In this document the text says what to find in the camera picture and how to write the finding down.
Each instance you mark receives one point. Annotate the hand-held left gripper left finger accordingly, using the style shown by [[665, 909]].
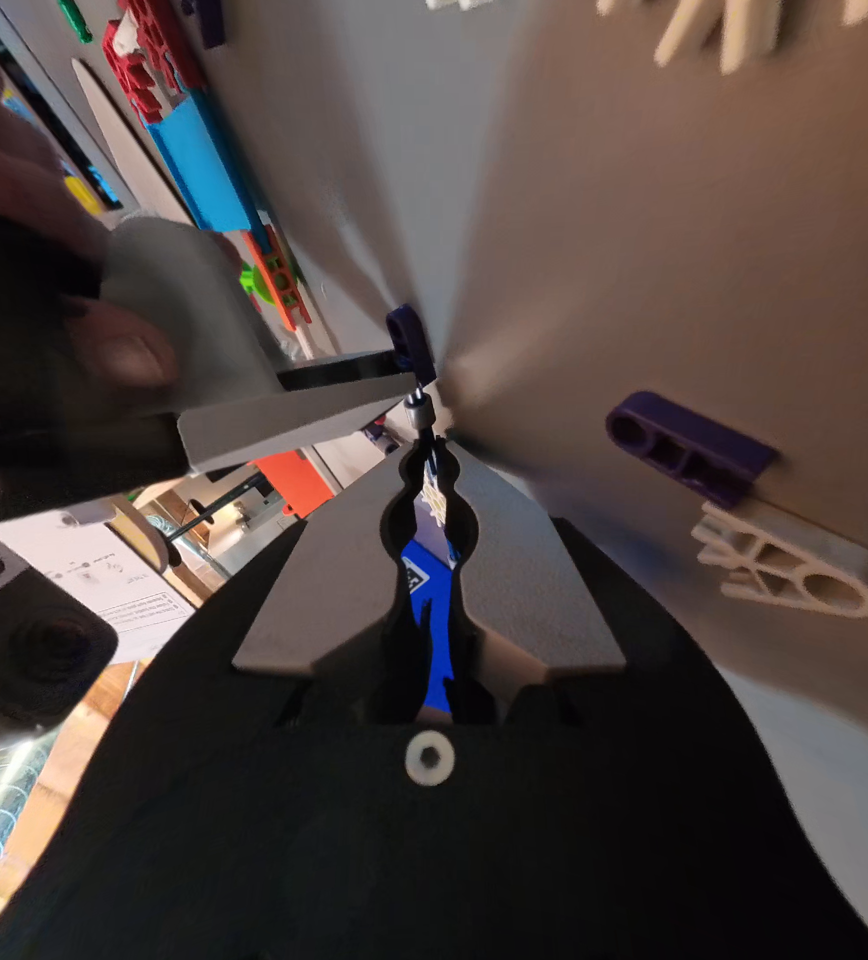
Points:
[[314, 600]]

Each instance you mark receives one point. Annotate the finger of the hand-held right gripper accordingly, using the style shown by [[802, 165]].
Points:
[[179, 300], [269, 435]]

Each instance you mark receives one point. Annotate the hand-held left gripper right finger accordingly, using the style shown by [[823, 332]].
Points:
[[546, 600]]

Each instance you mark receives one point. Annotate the blue plastic rod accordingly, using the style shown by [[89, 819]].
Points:
[[426, 446], [454, 553]]

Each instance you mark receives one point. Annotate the purple clip connector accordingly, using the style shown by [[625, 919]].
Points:
[[689, 442], [210, 19], [383, 439], [413, 337]]

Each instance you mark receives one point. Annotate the small white snowflake connector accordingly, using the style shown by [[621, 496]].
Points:
[[434, 501]]

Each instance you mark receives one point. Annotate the person's right hand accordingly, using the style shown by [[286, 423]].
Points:
[[14, 150]]

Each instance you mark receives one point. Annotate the orange panel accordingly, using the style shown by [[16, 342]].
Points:
[[291, 480]]

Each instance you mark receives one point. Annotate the blue plastic bin with tag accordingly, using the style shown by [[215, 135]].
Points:
[[434, 637]]

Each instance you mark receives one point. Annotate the short green rod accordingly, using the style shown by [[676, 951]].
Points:
[[74, 19]]

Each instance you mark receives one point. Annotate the white fan connector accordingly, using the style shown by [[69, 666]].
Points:
[[846, 570]]

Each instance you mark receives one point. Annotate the large white snowflake connector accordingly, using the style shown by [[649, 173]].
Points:
[[460, 4], [749, 34]]

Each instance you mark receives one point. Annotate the colourful toy car frame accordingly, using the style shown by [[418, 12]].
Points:
[[201, 165]]

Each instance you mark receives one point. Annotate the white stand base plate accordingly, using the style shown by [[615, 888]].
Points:
[[134, 150]]

